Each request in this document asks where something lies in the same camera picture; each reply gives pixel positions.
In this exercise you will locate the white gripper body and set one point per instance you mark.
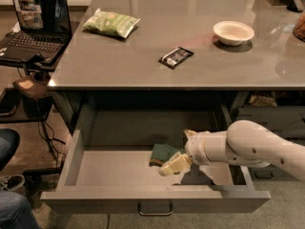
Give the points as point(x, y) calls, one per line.
point(194, 147)

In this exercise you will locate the green yellow sponge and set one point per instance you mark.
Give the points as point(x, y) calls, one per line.
point(161, 153)

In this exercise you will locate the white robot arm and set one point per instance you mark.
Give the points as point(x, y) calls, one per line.
point(218, 149)

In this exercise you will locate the grey side drawer cabinet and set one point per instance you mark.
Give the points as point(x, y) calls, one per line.
point(273, 131)

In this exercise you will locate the open grey top drawer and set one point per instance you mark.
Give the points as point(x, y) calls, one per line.
point(114, 157)

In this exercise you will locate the brown object counter edge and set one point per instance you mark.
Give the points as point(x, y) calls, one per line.
point(299, 29)

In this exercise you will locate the black snack bar wrapper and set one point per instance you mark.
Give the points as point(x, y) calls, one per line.
point(175, 57)

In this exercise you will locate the white bowl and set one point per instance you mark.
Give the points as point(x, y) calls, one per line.
point(233, 33)

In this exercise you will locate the green chip bag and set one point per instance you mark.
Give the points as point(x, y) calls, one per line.
point(111, 23)

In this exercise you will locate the brown box with label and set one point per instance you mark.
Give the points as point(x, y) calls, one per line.
point(32, 86)

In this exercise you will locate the dark jeans knee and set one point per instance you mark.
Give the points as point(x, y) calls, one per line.
point(9, 142)

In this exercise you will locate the blue jeans leg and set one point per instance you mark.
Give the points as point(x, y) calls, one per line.
point(15, 212)

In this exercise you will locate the grey sneaker shoe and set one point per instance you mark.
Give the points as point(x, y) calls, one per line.
point(11, 183)

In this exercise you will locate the black laptop stand table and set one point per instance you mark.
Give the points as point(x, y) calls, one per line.
point(26, 101)

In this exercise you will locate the black open laptop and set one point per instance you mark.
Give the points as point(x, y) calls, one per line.
point(45, 31)

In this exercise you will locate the metal drawer handle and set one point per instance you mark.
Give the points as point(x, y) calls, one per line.
point(154, 209)

